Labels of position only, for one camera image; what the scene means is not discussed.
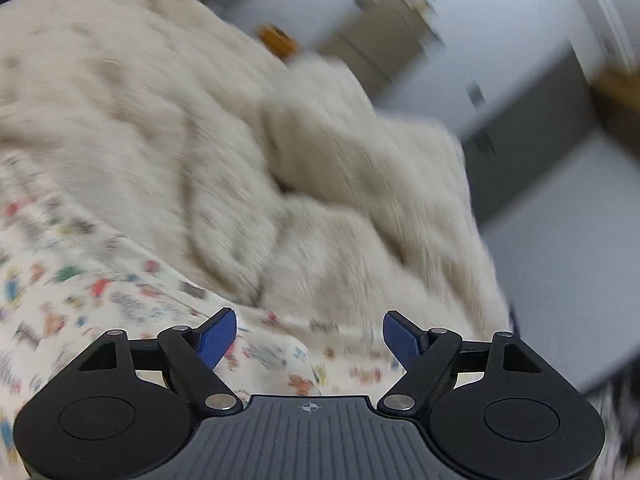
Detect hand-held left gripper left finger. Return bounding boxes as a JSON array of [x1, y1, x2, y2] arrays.
[[75, 307, 242, 416]]

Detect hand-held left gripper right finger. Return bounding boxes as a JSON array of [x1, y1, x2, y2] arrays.
[[377, 311, 544, 414]]

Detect white patterned bed sheet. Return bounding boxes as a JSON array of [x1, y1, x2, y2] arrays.
[[0, 152, 412, 480]]

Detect cream fluffy blanket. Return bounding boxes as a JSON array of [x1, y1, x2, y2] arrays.
[[0, 0, 512, 347]]

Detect grey low cabinet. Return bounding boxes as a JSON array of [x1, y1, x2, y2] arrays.
[[457, 47, 602, 162]]

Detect tall beige cabinet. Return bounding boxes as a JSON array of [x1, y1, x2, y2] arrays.
[[314, 0, 446, 92]]

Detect orange box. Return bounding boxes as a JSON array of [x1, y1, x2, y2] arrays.
[[256, 22, 302, 59]]

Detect brown cardboard box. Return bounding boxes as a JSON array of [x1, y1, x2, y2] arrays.
[[589, 66, 640, 127]]

